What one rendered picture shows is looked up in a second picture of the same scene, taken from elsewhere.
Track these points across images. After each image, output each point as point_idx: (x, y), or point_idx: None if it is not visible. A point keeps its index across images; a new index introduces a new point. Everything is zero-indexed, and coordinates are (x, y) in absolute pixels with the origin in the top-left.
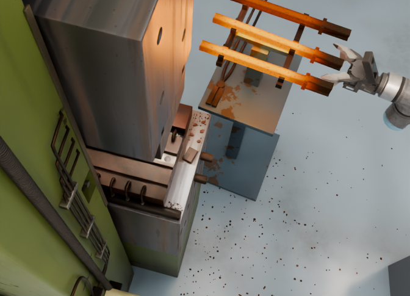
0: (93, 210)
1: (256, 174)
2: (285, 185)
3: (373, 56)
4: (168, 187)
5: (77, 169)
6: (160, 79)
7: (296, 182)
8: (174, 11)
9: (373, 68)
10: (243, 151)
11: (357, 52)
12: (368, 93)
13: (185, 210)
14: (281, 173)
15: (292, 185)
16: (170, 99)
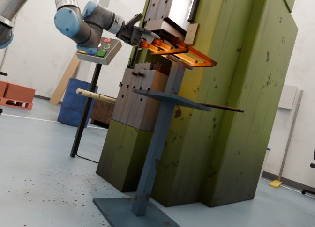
0: (143, 53)
1: (108, 208)
2: (81, 215)
3: (138, 14)
4: (138, 64)
5: None
6: None
7: (73, 219)
8: None
9: (131, 18)
10: (133, 216)
11: (146, 29)
12: (118, 38)
13: (128, 72)
14: (92, 220)
15: (75, 216)
16: (154, 14)
